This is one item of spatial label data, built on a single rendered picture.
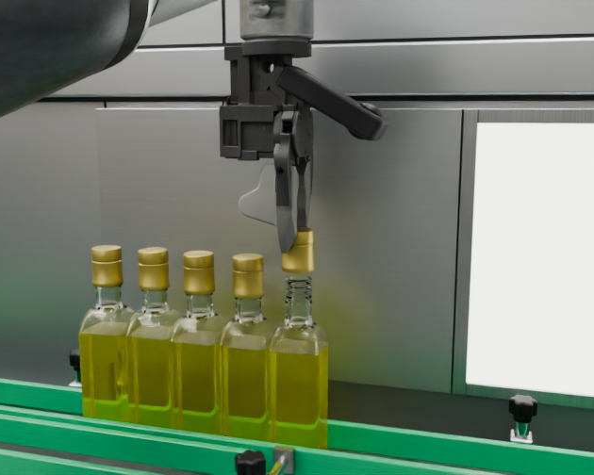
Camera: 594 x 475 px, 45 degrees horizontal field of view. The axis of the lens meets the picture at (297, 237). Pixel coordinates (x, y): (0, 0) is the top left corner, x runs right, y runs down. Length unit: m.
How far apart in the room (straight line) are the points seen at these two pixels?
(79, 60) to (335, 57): 0.58
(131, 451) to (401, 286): 0.36
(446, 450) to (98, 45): 0.63
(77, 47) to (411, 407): 0.73
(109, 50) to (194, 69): 0.60
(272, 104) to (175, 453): 0.39
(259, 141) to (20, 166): 0.46
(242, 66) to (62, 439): 0.46
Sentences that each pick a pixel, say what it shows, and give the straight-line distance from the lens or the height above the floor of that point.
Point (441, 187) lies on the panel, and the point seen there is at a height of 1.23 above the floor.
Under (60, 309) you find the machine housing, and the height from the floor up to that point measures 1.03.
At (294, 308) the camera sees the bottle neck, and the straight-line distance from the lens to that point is 0.76.
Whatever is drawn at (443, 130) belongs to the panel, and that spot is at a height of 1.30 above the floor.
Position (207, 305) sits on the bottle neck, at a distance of 0.81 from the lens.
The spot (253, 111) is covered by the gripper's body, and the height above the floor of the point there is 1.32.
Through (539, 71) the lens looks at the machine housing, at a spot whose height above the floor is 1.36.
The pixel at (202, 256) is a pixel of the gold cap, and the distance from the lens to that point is 0.79.
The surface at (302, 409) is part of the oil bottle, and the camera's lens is 0.78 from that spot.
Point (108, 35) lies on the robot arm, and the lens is 0.32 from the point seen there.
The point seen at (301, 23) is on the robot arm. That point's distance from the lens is 0.73.
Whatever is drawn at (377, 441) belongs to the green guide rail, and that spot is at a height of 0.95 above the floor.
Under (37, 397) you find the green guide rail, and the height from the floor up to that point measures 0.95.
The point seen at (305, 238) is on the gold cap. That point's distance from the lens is 0.74.
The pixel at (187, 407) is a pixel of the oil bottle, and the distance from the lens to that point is 0.83.
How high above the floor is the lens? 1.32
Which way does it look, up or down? 10 degrees down
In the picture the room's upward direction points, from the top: straight up
